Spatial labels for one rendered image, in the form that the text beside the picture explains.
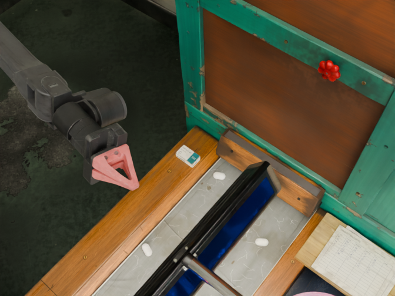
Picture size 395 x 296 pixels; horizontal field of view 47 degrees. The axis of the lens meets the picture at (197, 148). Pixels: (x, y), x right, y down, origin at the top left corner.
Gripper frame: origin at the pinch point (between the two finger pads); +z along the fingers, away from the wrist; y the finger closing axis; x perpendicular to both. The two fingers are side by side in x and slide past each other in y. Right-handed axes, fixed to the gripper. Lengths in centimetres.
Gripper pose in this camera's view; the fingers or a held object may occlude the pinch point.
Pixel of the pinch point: (133, 184)
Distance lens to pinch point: 75.3
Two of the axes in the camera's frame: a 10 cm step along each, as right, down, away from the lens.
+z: 6.7, 6.1, -4.1
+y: -2.1, 6.9, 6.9
